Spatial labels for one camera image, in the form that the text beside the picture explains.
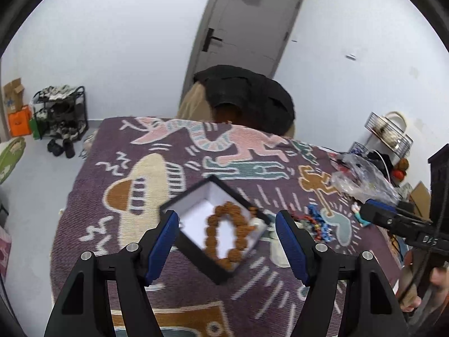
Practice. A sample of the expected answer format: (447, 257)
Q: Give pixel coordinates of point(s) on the cartoon boy figurine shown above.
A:
(356, 212)

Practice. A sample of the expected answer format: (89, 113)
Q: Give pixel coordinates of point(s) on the wire basket shelf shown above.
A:
(391, 130)

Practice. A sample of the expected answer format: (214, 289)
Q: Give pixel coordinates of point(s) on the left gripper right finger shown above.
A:
(370, 307)

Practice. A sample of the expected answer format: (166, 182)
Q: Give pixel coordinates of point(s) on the black door handle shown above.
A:
(208, 38)

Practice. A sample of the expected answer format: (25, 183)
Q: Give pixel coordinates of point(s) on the cardboard box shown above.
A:
(13, 96)

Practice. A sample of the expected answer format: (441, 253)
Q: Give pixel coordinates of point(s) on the grey door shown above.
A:
(254, 32)

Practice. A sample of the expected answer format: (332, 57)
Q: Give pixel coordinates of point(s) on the beige bed headboard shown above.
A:
(195, 107)

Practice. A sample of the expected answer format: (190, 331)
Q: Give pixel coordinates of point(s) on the black jewelry box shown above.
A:
(218, 227)

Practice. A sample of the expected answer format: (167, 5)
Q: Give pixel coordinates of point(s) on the green round rug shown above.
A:
(11, 153)

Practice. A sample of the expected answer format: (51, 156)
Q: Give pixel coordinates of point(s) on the black slippers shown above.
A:
(66, 148)

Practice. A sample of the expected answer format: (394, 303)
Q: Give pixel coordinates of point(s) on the person right hand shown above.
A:
(436, 280)

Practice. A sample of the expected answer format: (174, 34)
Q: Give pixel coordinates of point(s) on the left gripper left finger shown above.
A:
(83, 305)

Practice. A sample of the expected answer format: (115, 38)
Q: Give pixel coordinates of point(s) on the black shoe rack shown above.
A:
(59, 112)

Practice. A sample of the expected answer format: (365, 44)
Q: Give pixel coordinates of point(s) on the clear plastic bag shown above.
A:
(362, 180)

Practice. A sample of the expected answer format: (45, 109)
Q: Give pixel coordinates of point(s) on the purple patterned blanket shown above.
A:
(138, 168)

